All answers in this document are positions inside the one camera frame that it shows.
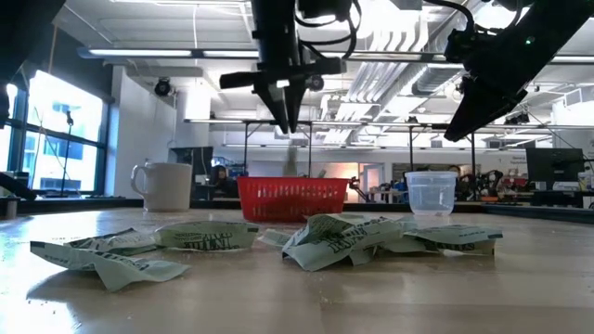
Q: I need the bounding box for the white ceramic mug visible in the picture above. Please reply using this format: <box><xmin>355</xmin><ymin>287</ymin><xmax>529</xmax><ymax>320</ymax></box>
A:
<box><xmin>130</xmin><ymin>161</ymin><xmax>194</xmax><ymax>213</ymax></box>

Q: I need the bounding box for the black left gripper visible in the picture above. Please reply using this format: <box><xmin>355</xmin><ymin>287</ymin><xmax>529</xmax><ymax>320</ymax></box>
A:
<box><xmin>219</xmin><ymin>58</ymin><xmax>348</xmax><ymax>135</ymax></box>

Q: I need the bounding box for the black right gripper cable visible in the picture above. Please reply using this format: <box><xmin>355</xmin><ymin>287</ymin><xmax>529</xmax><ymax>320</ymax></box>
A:
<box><xmin>421</xmin><ymin>0</ymin><xmax>477</xmax><ymax>33</ymax></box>

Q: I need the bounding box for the clear plastic cup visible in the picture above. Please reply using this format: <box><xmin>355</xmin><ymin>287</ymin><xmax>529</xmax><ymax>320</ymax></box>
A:
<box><xmin>405</xmin><ymin>170</ymin><xmax>458</xmax><ymax>217</ymax></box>

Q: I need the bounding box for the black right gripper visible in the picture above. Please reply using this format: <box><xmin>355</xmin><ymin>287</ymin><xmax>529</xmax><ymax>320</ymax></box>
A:
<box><xmin>444</xmin><ymin>36</ymin><xmax>558</xmax><ymax>143</ymax></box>

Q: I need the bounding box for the red plastic basket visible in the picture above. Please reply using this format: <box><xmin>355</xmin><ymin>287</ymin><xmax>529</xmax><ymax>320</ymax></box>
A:
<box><xmin>237</xmin><ymin>175</ymin><xmax>350</xmax><ymax>223</ymax></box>

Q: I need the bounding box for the long ceiling light strip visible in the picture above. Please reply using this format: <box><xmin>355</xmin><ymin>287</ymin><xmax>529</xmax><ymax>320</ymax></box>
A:
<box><xmin>77</xmin><ymin>45</ymin><xmax>594</xmax><ymax>65</ymax></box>

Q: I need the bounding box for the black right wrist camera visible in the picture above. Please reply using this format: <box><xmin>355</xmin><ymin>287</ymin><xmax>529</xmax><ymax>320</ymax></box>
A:
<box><xmin>444</xmin><ymin>27</ymin><xmax>475</xmax><ymax>64</ymax></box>

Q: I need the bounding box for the small black articulated stand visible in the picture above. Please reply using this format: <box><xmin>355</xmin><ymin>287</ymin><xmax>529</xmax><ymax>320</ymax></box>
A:
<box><xmin>348</xmin><ymin>175</ymin><xmax>370</xmax><ymax>204</ymax></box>

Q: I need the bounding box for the person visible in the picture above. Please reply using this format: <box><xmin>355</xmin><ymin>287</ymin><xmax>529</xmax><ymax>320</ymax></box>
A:
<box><xmin>209</xmin><ymin>164</ymin><xmax>239</xmax><ymax>199</ymax></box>

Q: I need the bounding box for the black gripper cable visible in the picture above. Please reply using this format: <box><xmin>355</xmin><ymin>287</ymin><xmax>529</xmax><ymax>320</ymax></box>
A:
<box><xmin>421</xmin><ymin>0</ymin><xmax>477</xmax><ymax>33</ymax></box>
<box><xmin>294</xmin><ymin>0</ymin><xmax>363</xmax><ymax>47</ymax></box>

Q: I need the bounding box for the black computer monitor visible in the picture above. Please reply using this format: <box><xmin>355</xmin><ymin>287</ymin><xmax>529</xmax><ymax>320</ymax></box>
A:
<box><xmin>526</xmin><ymin>148</ymin><xmax>586</xmax><ymax>191</ymax></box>
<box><xmin>169</xmin><ymin>147</ymin><xmax>214</xmax><ymax>177</ymax></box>

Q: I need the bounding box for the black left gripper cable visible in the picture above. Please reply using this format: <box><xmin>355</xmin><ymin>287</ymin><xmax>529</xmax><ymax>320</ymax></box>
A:
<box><xmin>294</xmin><ymin>0</ymin><xmax>363</xmax><ymax>47</ymax></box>

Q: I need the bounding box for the black ceiling camera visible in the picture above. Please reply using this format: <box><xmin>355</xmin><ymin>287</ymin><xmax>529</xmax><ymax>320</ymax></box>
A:
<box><xmin>305</xmin><ymin>73</ymin><xmax>325</xmax><ymax>93</ymax></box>
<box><xmin>154</xmin><ymin>77</ymin><xmax>174</xmax><ymax>97</ymax></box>

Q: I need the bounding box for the black tripod stand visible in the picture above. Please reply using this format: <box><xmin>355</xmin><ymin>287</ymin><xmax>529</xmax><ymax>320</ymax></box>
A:
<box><xmin>58</xmin><ymin>109</ymin><xmax>76</xmax><ymax>197</ymax></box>

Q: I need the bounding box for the large window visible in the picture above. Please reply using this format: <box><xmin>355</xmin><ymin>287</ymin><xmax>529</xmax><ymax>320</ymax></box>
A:
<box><xmin>0</xmin><ymin>69</ymin><xmax>112</xmax><ymax>196</ymax></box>

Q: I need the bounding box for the black metal rack frame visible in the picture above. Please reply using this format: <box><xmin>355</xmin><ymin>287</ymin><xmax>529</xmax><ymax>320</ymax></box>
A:
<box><xmin>242</xmin><ymin>119</ymin><xmax>314</xmax><ymax>177</ymax></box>
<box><xmin>407</xmin><ymin>122</ymin><xmax>477</xmax><ymax>177</ymax></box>

